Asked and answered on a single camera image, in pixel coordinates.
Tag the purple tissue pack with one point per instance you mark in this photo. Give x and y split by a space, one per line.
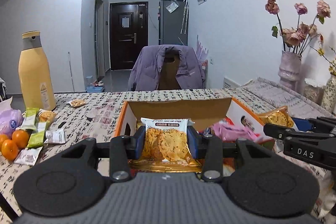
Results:
10 120

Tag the purple jacket on chair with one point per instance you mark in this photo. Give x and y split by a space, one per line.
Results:
145 74

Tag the glass jar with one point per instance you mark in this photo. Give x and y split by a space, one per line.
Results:
313 90

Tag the small peanut packet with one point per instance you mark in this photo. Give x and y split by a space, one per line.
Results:
77 103

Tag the dried pink roses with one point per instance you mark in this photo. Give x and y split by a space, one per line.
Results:
297 38

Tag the pink textured vase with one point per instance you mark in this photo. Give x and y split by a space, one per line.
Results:
289 69

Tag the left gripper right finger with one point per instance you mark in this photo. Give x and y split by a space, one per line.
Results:
210 149

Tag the wooden chair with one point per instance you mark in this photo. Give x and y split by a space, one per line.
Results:
167 78

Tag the floral small vase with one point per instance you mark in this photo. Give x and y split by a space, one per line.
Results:
328 99

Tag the patterned table cloth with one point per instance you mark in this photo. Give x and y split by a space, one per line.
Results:
98 119

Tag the dark entrance door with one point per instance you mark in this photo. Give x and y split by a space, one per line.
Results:
128 33

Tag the pink snack packet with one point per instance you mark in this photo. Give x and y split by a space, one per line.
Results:
228 132

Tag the red cardboard box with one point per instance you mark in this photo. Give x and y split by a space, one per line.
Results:
203 113

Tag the orange tangerine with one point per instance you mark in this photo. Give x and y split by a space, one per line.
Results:
9 150
20 138

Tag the yellow flower branches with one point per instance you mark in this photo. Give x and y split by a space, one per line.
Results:
332 62

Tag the grey refrigerator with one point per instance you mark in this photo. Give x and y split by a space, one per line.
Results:
172 22

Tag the small green snack packet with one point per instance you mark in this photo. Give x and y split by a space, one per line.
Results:
30 119

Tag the yellow thermos bottle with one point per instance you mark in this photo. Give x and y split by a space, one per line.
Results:
34 73

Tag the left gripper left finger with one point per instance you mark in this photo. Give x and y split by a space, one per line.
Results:
122 149

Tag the rice cracker snack packet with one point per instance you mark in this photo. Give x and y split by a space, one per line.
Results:
165 147

